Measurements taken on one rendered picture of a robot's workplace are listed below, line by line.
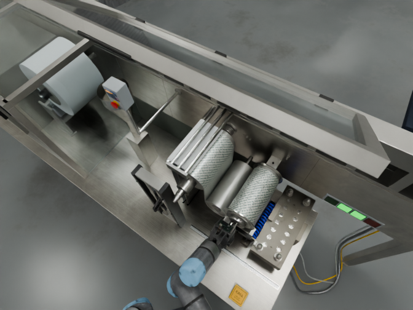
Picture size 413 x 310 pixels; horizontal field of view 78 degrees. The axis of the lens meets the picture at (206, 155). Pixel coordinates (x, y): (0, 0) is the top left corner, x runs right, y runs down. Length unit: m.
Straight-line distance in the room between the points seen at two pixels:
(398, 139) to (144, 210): 1.24
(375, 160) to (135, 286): 2.22
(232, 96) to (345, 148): 0.19
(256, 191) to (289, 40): 3.09
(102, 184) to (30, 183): 1.57
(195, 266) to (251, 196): 0.40
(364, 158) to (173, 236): 1.21
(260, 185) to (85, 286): 1.89
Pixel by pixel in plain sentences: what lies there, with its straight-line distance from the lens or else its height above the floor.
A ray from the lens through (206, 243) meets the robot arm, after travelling 0.93.
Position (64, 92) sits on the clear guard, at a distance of 1.41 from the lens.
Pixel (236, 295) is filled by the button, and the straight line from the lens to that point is 1.41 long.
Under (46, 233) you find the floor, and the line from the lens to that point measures 2.88.
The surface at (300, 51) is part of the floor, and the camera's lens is 3.83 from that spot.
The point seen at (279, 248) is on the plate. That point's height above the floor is 1.02.
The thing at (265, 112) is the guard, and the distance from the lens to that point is 0.42.
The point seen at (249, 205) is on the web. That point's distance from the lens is 1.08.
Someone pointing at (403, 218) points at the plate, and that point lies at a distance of 1.25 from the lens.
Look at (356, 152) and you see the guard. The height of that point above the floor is 2.01.
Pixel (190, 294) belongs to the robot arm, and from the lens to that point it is 0.94.
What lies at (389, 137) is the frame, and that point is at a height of 1.65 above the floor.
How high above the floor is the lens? 2.33
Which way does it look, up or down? 61 degrees down
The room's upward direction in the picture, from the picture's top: 6 degrees counter-clockwise
